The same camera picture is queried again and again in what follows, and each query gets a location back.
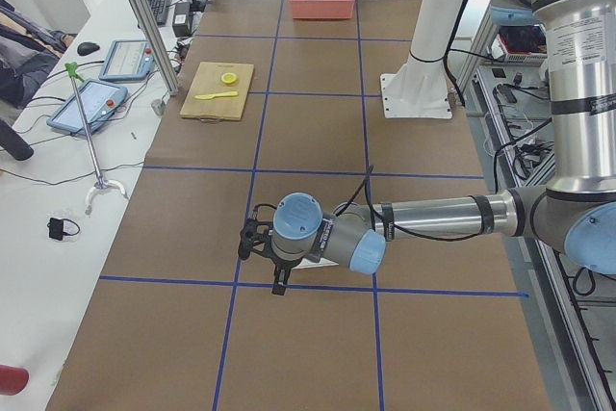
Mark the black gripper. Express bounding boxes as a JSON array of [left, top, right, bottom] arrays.
[[270, 253, 301, 295]]

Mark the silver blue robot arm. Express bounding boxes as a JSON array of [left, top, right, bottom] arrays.
[[266, 0, 615, 295]]

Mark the yellow plastic knife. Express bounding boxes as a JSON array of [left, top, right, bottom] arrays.
[[194, 90, 239, 101]]

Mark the wooden cutting board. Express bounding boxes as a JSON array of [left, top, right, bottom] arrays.
[[180, 62, 254, 121]]

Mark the yellow plastic lemon half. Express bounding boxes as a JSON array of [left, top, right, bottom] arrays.
[[220, 72, 238, 86]]

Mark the near blue teach pendant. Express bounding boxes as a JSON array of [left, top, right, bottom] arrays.
[[46, 79, 128, 135]]

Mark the blue teach pendant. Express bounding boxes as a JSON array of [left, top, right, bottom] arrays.
[[99, 39, 154, 83], [46, 79, 128, 135]]

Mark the far blue teach pendant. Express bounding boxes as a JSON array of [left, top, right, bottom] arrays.
[[99, 39, 154, 83]]

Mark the black power adapter box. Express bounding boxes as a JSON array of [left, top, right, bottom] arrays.
[[171, 1, 193, 38]]

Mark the red cylinder object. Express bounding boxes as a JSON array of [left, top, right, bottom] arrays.
[[0, 365, 30, 396]]

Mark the black computer mouse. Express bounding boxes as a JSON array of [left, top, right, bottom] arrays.
[[77, 41, 100, 57]]

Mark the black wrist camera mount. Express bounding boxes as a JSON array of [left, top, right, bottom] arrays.
[[238, 203, 277, 261]]

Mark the green handled reacher grabber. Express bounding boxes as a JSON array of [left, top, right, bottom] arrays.
[[64, 62, 129, 216]]

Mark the small black clip with cable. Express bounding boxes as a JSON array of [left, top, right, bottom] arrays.
[[47, 218, 81, 241]]

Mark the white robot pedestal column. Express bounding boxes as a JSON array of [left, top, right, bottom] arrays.
[[380, 0, 464, 119]]

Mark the aluminium frame post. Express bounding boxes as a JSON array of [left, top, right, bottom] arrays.
[[128, 0, 179, 96]]

